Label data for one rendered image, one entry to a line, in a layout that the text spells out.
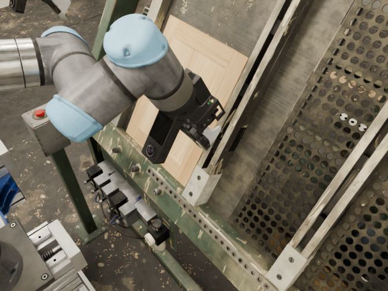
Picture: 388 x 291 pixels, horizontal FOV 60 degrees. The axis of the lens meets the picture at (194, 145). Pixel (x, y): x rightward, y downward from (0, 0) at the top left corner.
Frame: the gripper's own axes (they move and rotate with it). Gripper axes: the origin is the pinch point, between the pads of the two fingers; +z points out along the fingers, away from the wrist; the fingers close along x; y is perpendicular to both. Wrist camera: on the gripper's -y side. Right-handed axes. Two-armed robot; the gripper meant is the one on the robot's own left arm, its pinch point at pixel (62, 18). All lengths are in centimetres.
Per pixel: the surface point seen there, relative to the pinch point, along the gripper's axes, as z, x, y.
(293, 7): 7, -57, 40
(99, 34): 27.8, 19.5, 7.7
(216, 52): 21.7, -37.4, 24.7
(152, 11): 19.2, -4.7, 24.7
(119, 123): 42.4, -8.2, -13.9
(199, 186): 36, -57, -10
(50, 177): 112, 69, -78
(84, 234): 110, 14, -81
